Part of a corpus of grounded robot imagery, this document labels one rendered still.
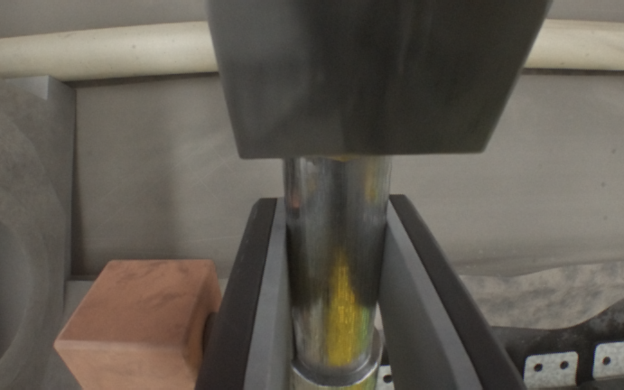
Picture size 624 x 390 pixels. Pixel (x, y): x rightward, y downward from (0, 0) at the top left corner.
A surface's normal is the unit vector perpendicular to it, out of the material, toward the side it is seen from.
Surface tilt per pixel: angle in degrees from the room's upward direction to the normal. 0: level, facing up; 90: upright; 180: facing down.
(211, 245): 0
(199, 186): 0
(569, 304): 18
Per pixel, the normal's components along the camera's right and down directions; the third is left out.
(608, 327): 0.00, 0.09
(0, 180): 1.00, -0.03
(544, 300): -0.02, 0.40
